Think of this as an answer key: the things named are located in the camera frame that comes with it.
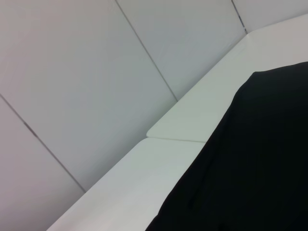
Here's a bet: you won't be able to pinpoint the black shirt with pink print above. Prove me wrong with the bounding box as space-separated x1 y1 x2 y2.
145 61 308 231

